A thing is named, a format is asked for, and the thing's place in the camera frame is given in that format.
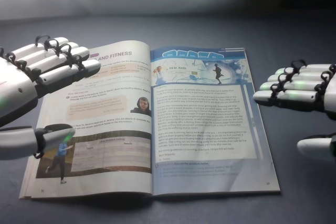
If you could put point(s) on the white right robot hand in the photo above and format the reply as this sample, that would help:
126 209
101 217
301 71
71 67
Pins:
302 87

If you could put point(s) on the illustrated textbook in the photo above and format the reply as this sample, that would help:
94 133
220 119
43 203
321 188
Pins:
199 119

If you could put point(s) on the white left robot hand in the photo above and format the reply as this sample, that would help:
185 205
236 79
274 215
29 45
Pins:
18 90

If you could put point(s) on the grey table cloth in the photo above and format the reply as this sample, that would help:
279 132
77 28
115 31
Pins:
168 211

